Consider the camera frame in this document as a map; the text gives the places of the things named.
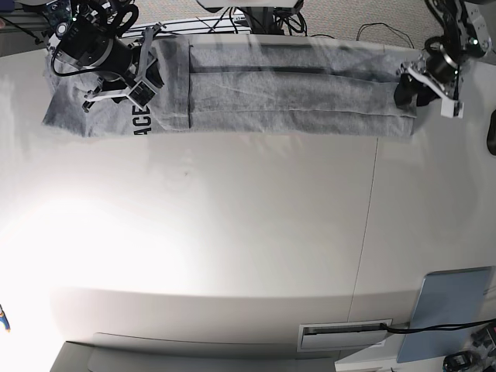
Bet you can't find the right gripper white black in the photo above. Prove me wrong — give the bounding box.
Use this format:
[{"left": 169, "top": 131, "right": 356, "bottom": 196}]
[{"left": 50, "top": 22, "right": 164, "bottom": 113}]

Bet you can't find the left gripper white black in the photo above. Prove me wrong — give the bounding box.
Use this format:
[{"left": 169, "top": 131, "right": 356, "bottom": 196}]
[{"left": 394, "top": 52, "right": 464, "bottom": 119}]

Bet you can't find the grey T-shirt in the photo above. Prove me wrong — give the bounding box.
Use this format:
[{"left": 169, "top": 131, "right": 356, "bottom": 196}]
[{"left": 43, "top": 37, "right": 416, "bottom": 137}]

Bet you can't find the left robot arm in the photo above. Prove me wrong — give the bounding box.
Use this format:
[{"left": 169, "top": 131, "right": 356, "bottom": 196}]
[{"left": 394, "top": 1, "right": 492, "bottom": 118}]

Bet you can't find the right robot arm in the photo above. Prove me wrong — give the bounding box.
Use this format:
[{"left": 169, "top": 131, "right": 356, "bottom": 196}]
[{"left": 46, "top": 1, "right": 164, "bottom": 112}]

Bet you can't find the black object right edge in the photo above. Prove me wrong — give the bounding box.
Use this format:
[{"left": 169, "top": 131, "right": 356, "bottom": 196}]
[{"left": 486, "top": 111, "right": 496, "bottom": 157}]

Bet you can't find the blue grey tablet pad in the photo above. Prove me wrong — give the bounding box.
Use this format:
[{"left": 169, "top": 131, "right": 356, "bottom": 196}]
[{"left": 396, "top": 267, "right": 494, "bottom": 363}]

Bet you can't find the colourful tool at edge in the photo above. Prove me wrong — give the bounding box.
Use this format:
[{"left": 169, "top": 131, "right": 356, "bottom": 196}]
[{"left": 0, "top": 306, "right": 11, "bottom": 332}]

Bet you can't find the black device bottom right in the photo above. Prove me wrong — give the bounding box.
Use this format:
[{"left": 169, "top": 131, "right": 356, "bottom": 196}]
[{"left": 443, "top": 350, "right": 482, "bottom": 372}]

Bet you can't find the central camera mount stand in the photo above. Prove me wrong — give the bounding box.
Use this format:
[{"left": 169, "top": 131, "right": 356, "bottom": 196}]
[{"left": 197, "top": 0, "right": 308, "bottom": 36}]

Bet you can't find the black cable on table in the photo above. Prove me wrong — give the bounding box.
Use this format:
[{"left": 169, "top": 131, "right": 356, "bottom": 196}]
[{"left": 379, "top": 319, "right": 496, "bottom": 335}]

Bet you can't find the white cable slot tray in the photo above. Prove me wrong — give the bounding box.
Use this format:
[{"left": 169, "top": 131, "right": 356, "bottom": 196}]
[{"left": 297, "top": 319, "right": 392, "bottom": 353}]

